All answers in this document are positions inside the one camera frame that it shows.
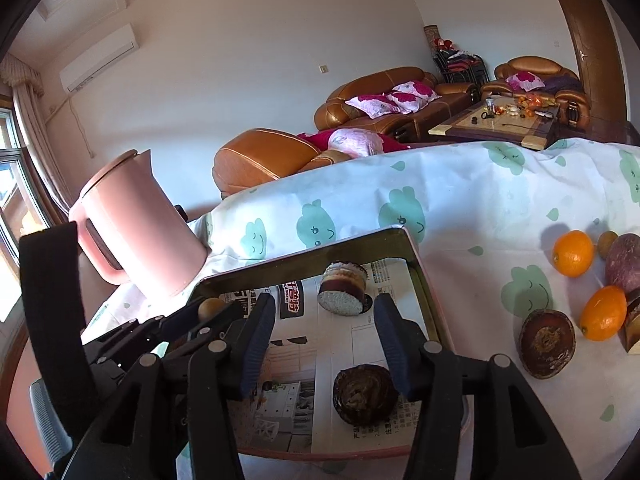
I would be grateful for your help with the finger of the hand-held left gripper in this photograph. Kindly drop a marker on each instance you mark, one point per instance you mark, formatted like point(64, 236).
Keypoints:
point(210, 332)
point(177, 317)

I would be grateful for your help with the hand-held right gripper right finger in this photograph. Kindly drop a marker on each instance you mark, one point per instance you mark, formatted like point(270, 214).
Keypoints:
point(395, 345)

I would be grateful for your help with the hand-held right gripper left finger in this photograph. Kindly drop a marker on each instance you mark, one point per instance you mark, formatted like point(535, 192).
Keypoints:
point(257, 345)

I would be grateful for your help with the brown kiwi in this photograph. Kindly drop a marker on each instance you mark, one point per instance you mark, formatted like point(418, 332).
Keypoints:
point(607, 244)
point(210, 307)

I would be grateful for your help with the dark chocolate muffin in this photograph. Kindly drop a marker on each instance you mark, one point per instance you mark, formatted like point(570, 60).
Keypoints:
point(362, 392)

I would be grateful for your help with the pink cookie tin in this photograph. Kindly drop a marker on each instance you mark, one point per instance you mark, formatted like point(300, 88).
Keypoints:
point(345, 246)

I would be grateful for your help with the dark chocolate tart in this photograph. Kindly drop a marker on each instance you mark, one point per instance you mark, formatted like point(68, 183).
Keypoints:
point(546, 342)

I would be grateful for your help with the orange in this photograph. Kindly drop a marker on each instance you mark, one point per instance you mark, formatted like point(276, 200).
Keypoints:
point(602, 312)
point(573, 253)

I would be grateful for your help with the purple sweet potato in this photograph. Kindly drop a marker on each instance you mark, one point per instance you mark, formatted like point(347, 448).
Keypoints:
point(625, 267)

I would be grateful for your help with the newspaper lining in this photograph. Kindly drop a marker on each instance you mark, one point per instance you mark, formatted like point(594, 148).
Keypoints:
point(330, 340)

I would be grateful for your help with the pink electric kettle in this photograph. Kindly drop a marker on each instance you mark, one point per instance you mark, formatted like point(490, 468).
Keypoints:
point(135, 225)

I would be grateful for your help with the window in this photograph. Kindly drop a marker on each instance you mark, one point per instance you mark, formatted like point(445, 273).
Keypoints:
point(15, 185)

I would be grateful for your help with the white green cloud tablecloth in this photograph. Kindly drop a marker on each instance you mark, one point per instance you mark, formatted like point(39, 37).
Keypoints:
point(450, 200)

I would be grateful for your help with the beige curtain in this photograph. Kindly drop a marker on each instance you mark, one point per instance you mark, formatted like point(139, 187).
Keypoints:
point(35, 125)

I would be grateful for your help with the brown leather armchair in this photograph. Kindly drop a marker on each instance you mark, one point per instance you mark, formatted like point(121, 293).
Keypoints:
point(260, 152)
point(535, 64)

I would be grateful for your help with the pink floral pillow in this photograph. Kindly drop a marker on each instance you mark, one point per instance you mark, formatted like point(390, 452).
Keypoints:
point(355, 141)

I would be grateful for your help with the red blanket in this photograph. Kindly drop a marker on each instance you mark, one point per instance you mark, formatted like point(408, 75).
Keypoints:
point(312, 139)

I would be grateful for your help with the white air conditioner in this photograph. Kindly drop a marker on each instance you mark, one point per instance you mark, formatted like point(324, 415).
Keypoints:
point(97, 57)

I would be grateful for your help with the wooden coffee table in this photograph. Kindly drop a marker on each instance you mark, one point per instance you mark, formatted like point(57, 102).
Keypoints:
point(495, 127)

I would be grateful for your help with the white magenta floral pillow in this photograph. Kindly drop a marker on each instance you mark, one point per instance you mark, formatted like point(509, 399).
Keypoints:
point(411, 101)
point(372, 105)
point(417, 88)
point(525, 80)

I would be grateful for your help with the brown leather three-seat sofa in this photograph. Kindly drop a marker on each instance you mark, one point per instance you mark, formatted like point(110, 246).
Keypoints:
point(380, 80)

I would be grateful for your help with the pile of small oranges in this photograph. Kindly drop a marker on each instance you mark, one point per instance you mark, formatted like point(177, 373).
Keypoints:
point(530, 101)

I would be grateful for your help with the stacked black chairs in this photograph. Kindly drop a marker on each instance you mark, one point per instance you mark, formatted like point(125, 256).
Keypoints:
point(460, 67)

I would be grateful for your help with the rolled patterned mat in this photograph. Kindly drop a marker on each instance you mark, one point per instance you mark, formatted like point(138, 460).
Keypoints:
point(431, 37)

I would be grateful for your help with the purple cloth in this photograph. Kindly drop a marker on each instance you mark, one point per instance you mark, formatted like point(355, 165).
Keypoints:
point(565, 84)

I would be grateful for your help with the brown wooden door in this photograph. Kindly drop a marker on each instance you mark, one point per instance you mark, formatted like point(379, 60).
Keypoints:
point(590, 45)

